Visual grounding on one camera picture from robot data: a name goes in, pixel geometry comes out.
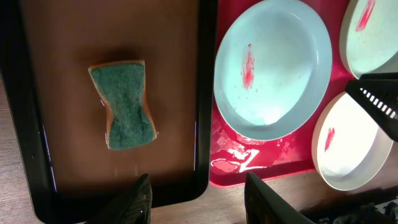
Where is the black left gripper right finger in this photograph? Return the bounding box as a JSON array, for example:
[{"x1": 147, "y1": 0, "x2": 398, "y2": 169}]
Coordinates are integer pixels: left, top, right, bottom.
[{"x1": 244, "y1": 172, "x2": 313, "y2": 224}]

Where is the red plastic tray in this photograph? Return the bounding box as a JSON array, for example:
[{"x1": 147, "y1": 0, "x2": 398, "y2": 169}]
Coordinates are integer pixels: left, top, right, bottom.
[{"x1": 210, "y1": 0, "x2": 353, "y2": 189}]

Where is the black brown tray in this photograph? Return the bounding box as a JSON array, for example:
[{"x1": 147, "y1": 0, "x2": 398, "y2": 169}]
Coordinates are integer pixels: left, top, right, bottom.
[{"x1": 1, "y1": 1, "x2": 218, "y2": 223}]

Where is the green and yellow sponge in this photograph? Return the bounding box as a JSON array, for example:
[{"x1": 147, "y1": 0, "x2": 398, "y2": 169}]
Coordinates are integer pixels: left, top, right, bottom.
[{"x1": 88, "y1": 60, "x2": 157, "y2": 151}]

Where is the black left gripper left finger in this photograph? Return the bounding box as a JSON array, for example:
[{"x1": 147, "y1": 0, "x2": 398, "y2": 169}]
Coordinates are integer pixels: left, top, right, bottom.
[{"x1": 86, "y1": 174, "x2": 152, "y2": 224}]

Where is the white plate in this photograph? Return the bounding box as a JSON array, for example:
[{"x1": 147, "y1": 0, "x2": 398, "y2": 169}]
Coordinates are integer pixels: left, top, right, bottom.
[{"x1": 312, "y1": 92, "x2": 393, "y2": 191}]

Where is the light blue plate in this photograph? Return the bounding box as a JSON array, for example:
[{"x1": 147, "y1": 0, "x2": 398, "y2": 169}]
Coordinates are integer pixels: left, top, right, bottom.
[{"x1": 214, "y1": 0, "x2": 332, "y2": 141}]

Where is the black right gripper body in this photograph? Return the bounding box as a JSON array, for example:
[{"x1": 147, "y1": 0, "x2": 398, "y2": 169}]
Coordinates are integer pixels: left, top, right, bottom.
[{"x1": 345, "y1": 73, "x2": 398, "y2": 141}]

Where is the pale green plate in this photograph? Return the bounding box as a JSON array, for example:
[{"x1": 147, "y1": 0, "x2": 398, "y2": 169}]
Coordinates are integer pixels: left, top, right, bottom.
[{"x1": 340, "y1": 0, "x2": 397, "y2": 79}]

